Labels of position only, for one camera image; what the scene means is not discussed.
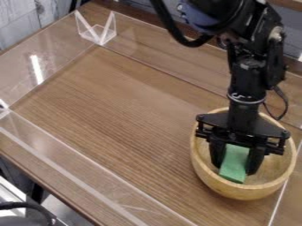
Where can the brown wooden bowl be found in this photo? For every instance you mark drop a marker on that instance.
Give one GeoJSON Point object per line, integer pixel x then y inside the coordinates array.
{"type": "Point", "coordinates": [260, 185]}

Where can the green rectangular block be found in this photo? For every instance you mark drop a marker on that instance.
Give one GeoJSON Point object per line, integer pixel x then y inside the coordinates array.
{"type": "Point", "coordinates": [233, 167]}

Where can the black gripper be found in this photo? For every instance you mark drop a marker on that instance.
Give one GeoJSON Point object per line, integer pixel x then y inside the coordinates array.
{"type": "Point", "coordinates": [247, 128]}

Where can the clear acrylic corner bracket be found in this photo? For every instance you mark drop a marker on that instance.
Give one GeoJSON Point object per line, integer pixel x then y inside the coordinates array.
{"type": "Point", "coordinates": [98, 34]}

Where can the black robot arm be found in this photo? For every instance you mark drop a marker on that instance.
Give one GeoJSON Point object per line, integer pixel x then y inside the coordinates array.
{"type": "Point", "coordinates": [249, 28]}

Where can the clear acrylic barrier walls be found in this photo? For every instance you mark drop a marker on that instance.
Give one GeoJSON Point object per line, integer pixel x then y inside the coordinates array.
{"type": "Point", "coordinates": [97, 120]}

